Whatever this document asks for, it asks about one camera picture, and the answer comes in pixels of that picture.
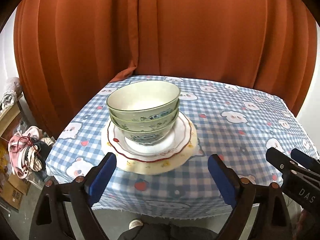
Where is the red rimmed white plate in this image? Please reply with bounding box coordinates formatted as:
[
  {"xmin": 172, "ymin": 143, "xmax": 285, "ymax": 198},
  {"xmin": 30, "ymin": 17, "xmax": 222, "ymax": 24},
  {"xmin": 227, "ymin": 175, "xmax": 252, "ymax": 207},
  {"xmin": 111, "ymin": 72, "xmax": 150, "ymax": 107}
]
[{"xmin": 101, "ymin": 112, "xmax": 191, "ymax": 163}]

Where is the medium yellow floral plate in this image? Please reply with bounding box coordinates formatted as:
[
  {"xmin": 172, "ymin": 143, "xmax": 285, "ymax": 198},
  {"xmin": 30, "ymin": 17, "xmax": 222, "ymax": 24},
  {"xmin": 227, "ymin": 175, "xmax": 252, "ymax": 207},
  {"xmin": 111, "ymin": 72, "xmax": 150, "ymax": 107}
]
[{"xmin": 101, "ymin": 118, "xmax": 198, "ymax": 175}]

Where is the blue patterned white bowl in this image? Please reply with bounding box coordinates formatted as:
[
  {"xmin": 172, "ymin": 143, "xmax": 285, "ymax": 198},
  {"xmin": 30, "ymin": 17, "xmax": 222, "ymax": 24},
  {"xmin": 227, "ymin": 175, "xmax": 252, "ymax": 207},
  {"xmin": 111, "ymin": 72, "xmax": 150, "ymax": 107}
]
[{"xmin": 106, "ymin": 81, "xmax": 180, "ymax": 121}]

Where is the cardboard box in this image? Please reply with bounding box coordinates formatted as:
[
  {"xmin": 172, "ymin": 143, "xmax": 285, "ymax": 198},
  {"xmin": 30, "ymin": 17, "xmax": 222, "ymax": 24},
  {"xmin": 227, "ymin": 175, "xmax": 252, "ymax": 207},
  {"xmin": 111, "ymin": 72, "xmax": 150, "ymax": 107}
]
[{"xmin": 1, "ymin": 174, "xmax": 31, "ymax": 211}]

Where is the pile of clothes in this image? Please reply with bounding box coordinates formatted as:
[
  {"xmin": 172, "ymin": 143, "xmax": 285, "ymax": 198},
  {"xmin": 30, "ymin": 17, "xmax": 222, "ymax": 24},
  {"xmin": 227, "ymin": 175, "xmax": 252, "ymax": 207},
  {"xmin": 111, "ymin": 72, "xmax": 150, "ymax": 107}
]
[{"xmin": 8, "ymin": 126, "xmax": 55, "ymax": 180}]

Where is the white shoe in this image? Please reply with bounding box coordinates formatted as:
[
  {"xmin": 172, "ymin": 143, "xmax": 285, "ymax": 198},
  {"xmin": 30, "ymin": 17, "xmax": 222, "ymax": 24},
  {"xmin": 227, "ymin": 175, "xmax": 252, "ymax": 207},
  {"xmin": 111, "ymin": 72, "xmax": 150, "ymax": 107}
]
[{"xmin": 129, "ymin": 219, "xmax": 144, "ymax": 230}]

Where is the wooden shelf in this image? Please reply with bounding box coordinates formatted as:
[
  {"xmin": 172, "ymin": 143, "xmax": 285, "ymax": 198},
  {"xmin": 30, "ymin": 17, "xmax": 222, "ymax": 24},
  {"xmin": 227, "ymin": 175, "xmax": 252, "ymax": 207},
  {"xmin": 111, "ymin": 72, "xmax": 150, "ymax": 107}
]
[{"xmin": 0, "ymin": 94, "xmax": 23, "ymax": 136}]

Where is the blue checkered bear tablecloth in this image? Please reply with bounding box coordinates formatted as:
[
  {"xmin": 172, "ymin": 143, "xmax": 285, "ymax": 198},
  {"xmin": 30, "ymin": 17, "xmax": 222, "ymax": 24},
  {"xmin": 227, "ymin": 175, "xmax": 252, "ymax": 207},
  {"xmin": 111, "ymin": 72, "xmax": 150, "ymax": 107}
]
[{"xmin": 46, "ymin": 75, "xmax": 319, "ymax": 219}]

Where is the orange curtain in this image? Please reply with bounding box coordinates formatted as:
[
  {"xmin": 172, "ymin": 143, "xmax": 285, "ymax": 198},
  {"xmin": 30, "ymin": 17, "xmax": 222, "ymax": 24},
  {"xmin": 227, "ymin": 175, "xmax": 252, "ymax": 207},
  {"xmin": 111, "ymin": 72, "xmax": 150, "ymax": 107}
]
[{"xmin": 14, "ymin": 0, "xmax": 317, "ymax": 137}]

